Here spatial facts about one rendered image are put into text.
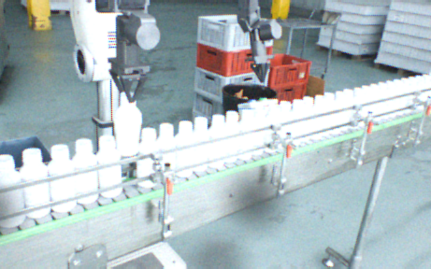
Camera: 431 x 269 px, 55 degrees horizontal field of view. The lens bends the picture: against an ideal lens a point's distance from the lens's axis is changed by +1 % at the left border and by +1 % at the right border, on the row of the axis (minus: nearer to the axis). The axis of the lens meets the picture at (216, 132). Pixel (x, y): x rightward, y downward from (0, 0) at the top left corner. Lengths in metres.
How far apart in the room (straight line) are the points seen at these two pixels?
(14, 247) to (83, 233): 0.16
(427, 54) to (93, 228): 6.82
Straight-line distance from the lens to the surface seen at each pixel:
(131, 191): 1.16
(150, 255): 2.09
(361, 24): 8.18
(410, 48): 7.61
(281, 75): 4.21
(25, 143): 1.64
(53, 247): 1.11
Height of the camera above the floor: 1.61
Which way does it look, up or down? 23 degrees down
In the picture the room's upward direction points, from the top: 5 degrees clockwise
